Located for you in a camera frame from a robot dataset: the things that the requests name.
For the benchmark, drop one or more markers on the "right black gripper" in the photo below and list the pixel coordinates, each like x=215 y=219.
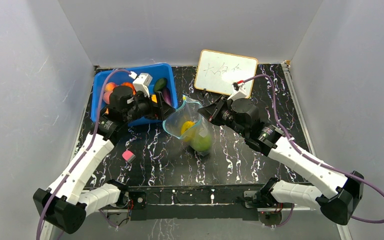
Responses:
x=217 y=111

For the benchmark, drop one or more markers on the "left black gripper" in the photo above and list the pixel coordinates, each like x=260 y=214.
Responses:
x=165 y=110

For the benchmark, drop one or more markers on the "clear zip top bag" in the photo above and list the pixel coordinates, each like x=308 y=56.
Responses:
x=188 y=111

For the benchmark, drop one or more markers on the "yellow bell pepper toy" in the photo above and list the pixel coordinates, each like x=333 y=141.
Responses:
x=186 y=126

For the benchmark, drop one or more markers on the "green round melon toy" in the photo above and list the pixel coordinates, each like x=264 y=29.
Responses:
x=201 y=143

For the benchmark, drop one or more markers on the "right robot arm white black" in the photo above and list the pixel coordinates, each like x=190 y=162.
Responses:
x=334 y=194

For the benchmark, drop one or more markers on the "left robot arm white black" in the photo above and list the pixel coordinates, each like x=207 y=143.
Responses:
x=79 y=172

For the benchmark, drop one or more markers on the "purple eggplant toy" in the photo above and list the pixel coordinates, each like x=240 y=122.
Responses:
x=167 y=96

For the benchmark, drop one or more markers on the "dark green avocado toy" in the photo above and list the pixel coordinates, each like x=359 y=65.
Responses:
x=160 y=84

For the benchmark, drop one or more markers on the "blue plastic bin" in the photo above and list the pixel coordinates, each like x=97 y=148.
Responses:
x=156 y=71

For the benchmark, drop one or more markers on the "white dry-erase board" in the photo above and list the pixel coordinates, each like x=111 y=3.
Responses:
x=217 y=71

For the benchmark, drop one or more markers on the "orange pumpkin toy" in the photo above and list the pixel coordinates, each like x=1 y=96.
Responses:
x=130 y=85

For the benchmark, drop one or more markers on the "pink white cube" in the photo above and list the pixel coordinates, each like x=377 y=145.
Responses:
x=128 y=156

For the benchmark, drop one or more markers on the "pink peach toy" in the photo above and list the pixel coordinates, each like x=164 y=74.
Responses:
x=106 y=97
x=109 y=87

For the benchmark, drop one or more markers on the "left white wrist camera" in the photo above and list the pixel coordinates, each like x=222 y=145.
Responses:
x=141 y=83

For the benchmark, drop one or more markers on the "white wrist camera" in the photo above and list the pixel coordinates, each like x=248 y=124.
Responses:
x=238 y=91
x=141 y=83

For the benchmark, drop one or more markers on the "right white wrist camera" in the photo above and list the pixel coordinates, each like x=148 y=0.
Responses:
x=238 y=91

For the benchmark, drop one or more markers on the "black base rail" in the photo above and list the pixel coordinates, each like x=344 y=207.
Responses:
x=182 y=202

